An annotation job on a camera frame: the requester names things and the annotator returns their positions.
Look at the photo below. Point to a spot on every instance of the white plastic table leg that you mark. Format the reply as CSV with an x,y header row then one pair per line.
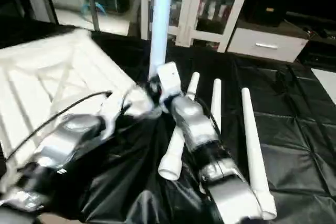
x,y
176,150
161,24
254,150
216,103

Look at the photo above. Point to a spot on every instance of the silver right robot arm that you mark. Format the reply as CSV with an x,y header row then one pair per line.
x,y
205,140

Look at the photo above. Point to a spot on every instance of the blue plastic stool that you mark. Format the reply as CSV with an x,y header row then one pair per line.
x,y
93,9

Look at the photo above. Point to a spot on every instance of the white side table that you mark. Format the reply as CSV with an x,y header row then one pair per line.
x,y
326,82

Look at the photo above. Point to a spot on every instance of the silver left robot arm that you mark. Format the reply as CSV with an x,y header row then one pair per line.
x,y
58,145

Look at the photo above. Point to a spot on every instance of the white glass door cabinet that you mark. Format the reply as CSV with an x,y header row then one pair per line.
x,y
210,9

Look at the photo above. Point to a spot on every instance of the white drawer unit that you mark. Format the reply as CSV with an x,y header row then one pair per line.
x,y
268,44

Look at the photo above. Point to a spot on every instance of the black table mat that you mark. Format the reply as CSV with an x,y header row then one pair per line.
x,y
304,145

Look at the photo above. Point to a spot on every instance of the black box device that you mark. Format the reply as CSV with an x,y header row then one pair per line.
x,y
269,9

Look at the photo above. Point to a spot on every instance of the white plastic table top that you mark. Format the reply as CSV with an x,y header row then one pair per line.
x,y
47,82

